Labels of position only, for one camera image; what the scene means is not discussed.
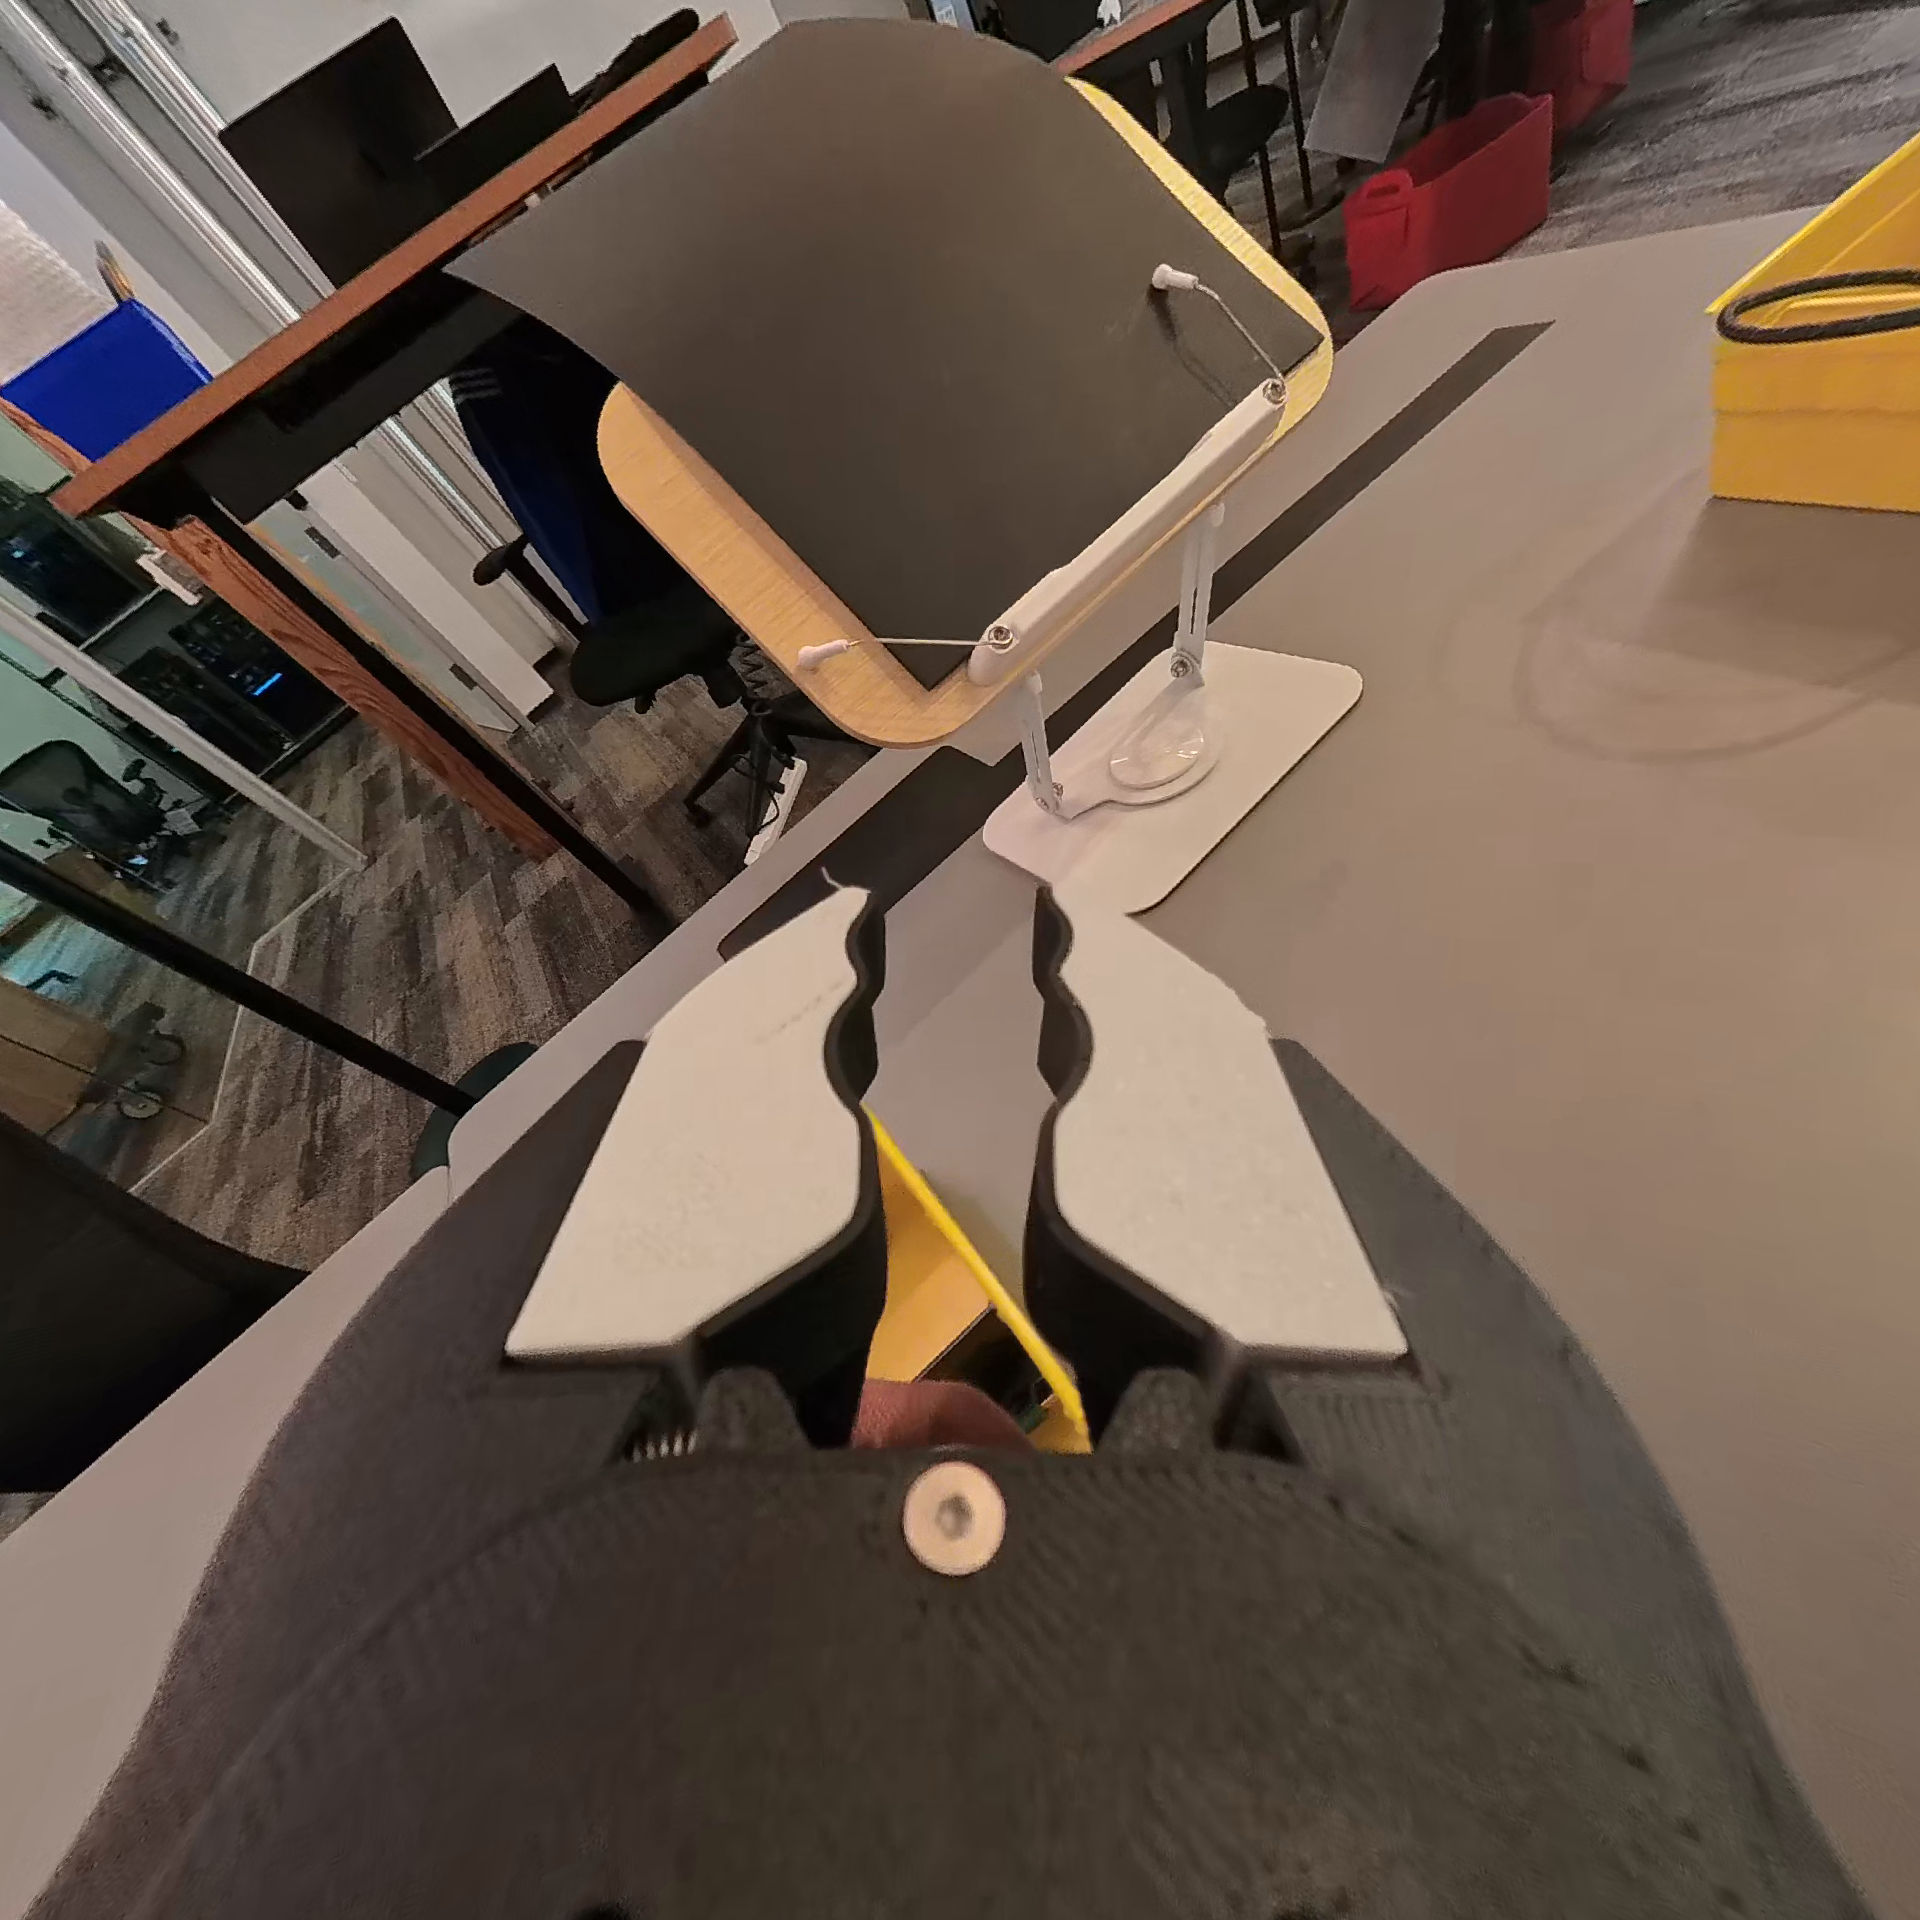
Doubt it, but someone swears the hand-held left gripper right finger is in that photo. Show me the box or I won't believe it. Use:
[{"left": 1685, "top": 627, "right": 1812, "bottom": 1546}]
[{"left": 1024, "top": 886, "right": 1413, "bottom": 1425}]

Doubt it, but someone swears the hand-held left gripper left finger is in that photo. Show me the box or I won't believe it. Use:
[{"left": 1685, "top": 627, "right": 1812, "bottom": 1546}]
[{"left": 502, "top": 886, "right": 887, "bottom": 1371}]

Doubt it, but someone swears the yellow plastic bin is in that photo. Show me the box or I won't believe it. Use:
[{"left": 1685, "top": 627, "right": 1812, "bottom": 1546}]
[
  {"left": 862, "top": 1111, "right": 1096, "bottom": 1457},
  {"left": 1707, "top": 132, "right": 1920, "bottom": 514}
]

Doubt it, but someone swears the black braided hdmi cable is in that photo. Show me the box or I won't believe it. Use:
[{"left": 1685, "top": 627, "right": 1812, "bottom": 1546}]
[{"left": 1716, "top": 268, "right": 1920, "bottom": 345}]

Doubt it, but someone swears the white power strip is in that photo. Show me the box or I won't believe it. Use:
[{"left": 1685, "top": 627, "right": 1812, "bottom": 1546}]
[{"left": 746, "top": 754, "right": 811, "bottom": 868}]

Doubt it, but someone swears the white tablet stand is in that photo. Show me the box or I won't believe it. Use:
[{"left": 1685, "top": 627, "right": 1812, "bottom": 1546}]
[{"left": 802, "top": 262, "right": 1366, "bottom": 918}]

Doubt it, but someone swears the black mesh office chair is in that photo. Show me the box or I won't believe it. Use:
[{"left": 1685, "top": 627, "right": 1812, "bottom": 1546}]
[{"left": 0, "top": 742, "right": 219, "bottom": 893}]

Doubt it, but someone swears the dark blue cloth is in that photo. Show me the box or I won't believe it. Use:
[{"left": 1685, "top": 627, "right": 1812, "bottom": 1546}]
[{"left": 448, "top": 321, "right": 668, "bottom": 623}]

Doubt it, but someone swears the dark wooden desk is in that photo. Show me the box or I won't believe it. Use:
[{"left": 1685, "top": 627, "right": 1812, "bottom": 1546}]
[{"left": 53, "top": 13, "right": 742, "bottom": 918}]

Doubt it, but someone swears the blue bin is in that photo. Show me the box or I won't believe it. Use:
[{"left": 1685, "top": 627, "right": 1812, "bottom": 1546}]
[{"left": 0, "top": 298, "right": 215, "bottom": 467}]

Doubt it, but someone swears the large red bin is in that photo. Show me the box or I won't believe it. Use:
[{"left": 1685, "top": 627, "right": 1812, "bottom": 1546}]
[{"left": 1343, "top": 93, "right": 1559, "bottom": 312}]

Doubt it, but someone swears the small black screen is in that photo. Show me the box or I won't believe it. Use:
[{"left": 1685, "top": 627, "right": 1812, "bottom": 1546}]
[{"left": 218, "top": 17, "right": 459, "bottom": 288}]

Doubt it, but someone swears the grey flat panel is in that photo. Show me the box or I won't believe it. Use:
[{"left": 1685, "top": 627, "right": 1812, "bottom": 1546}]
[{"left": 1305, "top": 0, "right": 1450, "bottom": 159}]

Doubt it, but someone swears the small red bin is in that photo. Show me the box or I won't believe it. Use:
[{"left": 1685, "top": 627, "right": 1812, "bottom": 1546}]
[{"left": 1530, "top": 0, "right": 1636, "bottom": 137}]

